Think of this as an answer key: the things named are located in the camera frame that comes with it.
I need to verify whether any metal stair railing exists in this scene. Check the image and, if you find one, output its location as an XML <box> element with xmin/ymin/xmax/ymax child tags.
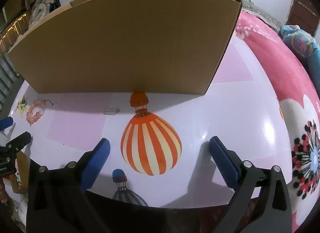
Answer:
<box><xmin>0</xmin><ymin>9</ymin><xmax>32</xmax><ymax>108</ymax></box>

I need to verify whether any red floral blanket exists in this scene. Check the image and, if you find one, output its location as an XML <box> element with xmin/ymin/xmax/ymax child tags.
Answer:
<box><xmin>235</xmin><ymin>11</ymin><xmax>319</xmax><ymax>231</ymax></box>

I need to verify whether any brown cardboard box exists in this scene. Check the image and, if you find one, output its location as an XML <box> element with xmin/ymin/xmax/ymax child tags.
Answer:
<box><xmin>8</xmin><ymin>0</ymin><xmax>242</xmax><ymax>95</ymax></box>

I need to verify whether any blue patterned quilt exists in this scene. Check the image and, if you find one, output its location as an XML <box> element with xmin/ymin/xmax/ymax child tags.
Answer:
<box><xmin>280</xmin><ymin>25</ymin><xmax>319</xmax><ymax>87</ymax></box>

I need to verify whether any brown wooden door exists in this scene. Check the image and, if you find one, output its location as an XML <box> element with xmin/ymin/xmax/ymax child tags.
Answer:
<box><xmin>286</xmin><ymin>0</ymin><xmax>319</xmax><ymax>37</ymax></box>

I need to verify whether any grey green blanket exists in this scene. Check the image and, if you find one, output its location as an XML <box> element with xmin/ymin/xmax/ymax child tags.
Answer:
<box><xmin>241</xmin><ymin>0</ymin><xmax>283</xmax><ymax>32</ymax></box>

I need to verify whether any pink orange bead bracelet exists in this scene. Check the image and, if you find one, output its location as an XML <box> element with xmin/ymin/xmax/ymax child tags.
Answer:
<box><xmin>25</xmin><ymin>99</ymin><xmax>47</xmax><ymax>125</ymax></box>

